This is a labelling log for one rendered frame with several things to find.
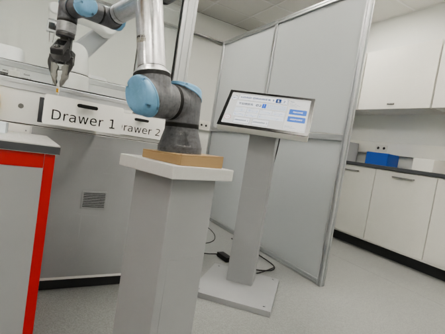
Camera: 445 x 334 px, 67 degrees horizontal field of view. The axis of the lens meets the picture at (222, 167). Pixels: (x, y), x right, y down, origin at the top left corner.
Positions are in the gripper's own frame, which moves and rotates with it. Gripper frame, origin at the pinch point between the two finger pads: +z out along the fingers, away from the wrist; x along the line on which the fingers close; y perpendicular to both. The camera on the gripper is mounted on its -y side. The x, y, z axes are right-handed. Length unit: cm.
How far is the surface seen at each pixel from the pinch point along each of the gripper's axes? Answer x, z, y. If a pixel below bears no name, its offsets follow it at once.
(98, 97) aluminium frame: -11.9, 1.2, 26.4
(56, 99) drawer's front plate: -3.6, 7.4, -12.3
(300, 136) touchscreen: -117, 3, 22
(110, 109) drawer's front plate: -22.0, 7.2, -5.7
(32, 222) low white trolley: -8, 47, -38
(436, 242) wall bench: -288, 69, 91
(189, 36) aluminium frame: -52, -41, 41
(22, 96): 17.9, 7.1, 15.8
